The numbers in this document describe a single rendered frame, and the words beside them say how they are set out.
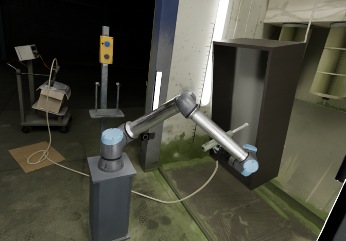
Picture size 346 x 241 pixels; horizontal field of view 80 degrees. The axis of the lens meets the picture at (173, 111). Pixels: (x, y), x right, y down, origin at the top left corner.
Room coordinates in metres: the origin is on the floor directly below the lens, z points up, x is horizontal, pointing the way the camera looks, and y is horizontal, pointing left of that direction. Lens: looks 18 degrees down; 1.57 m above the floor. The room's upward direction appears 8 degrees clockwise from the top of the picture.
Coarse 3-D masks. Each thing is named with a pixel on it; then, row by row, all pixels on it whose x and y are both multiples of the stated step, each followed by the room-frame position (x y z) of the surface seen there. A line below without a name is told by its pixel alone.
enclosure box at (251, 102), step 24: (216, 48) 1.92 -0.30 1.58; (240, 48) 2.07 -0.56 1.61; (264, 48) 1.43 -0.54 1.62; (288, 48) 1.46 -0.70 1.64; (216, 72) 1.95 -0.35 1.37; (240, 72) 2.08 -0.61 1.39; (264, 72) 1.84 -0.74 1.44; (288, 72) 1.50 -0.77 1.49; (216, 96) 1.98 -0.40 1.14; (240, 96) 2.08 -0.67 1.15; (264, 96) 1.42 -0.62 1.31; (288, 96) 1.55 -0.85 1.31; (216, 120) 2.02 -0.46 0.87; (240, 120) 2.08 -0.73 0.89; (264, 120) 1.45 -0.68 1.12; (288, 120) 1.61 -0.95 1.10; (240, 144) 2.08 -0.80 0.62; (264, 144) 1.49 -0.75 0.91; (264, 168) 1.55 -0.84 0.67
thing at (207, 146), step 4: (244, 124) 1.71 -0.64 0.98; (248, 124) 1.70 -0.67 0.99; (240, 128) 1.66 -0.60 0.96; (228, 132) 1.61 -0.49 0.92; (232, 132) 1.61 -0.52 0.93; (232, 136) 1.61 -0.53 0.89; (212, 140) 1.54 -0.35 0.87; (204, 144) 1.50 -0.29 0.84; (208, 144) 1.50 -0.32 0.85; (212, 144) 1.50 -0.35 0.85; (216, 144) 1.52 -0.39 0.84; (204, 148) 1.47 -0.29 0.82; (208, 148) 1.48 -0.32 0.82; (216, 156) 1.55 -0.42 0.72; (216, 160) 1.56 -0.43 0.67
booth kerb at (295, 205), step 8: (264, 184) 2.18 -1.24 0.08; (272, 184) 2.10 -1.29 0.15; (272, 192) 2.07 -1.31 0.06; (280, 192) 2.00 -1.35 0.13; (288, 200) 1.91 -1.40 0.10; (296, 200) 1.85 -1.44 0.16; (296, 208) 1.82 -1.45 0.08; (304, 208) 1.77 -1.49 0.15; (304, 216) 1.74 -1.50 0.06; (312, 216) 1.69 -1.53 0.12; (320, 224) 1.62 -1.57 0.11
